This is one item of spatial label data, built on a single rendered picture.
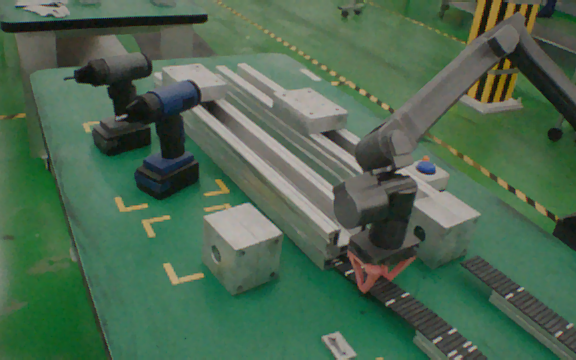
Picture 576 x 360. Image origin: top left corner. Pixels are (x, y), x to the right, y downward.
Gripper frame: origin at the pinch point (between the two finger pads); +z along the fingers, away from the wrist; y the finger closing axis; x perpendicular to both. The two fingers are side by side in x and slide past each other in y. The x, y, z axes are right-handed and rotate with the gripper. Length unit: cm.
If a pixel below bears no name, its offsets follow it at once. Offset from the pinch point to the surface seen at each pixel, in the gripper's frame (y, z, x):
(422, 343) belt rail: 2.0, 0.9, 13.6
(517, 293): -19.3, -1.2, 15.3
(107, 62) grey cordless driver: 24, -20, -64
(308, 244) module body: 4.8, -0.9, -12.7
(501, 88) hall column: -305, 64, -170
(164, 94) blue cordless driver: 19, -20, -43
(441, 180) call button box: -33.4, -3.2, -15.8
